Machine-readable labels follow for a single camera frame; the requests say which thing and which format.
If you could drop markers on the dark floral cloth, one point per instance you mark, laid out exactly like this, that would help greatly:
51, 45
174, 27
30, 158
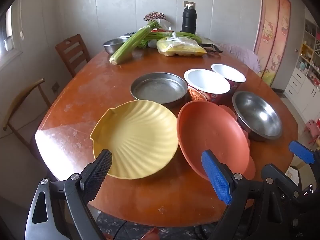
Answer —
130, 226

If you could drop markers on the window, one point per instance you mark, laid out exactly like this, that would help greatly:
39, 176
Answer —
10, 40

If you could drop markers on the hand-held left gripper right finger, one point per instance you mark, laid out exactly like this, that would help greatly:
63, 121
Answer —
217, 177

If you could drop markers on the shiny steel bowl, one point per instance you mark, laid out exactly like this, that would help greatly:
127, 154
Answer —
257, 115

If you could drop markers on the low wall socket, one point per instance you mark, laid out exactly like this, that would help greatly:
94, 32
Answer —
55, 87

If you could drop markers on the black thermos bottle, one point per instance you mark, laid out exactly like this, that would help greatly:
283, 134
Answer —
188, 20

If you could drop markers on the small instant noodle cup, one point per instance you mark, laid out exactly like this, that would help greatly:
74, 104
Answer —
228, 72

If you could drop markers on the steel pan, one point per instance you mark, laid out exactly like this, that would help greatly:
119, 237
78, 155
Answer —
157, 90

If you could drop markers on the white shelf cabinet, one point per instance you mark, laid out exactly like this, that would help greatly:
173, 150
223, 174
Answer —
305, 85

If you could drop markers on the small steel basin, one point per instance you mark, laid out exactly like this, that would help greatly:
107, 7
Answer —
112, 45

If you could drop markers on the red packet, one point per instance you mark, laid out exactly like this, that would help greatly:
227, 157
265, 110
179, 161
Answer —
162, 30

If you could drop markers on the large instant noodle cup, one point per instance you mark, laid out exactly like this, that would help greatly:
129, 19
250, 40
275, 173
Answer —
207, 81

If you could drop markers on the brown wooden slat chair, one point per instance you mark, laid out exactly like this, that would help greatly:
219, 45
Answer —
72, 52

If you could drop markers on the pink cartoon sliding door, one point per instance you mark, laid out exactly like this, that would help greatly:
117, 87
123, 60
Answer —
272, 30

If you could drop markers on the pink toy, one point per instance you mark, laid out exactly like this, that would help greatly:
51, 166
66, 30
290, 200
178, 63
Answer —
312, 130

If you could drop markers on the yellow noodle plastic bag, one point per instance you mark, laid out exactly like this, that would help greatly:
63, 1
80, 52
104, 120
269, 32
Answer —
180, 48

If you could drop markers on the thin celery bunch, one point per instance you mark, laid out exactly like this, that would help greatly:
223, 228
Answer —
185, 36

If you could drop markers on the orange round plate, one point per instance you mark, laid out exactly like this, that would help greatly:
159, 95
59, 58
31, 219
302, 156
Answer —
212, 130

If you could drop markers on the thick celery bunch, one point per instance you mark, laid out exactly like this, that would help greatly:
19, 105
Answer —
130, 43

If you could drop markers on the brass wall socket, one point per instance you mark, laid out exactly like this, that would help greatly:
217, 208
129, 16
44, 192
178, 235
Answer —
188, 3

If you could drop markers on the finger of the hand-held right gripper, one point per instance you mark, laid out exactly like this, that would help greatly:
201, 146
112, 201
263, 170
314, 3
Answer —
301, 152
277, 173

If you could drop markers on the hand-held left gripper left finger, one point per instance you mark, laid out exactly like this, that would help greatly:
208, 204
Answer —
100, 172

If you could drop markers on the steel dish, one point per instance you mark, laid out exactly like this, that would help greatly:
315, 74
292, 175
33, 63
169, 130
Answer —
130, 33

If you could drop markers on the yellow shell-shaped plate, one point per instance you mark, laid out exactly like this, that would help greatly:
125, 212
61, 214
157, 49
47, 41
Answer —
137, 135

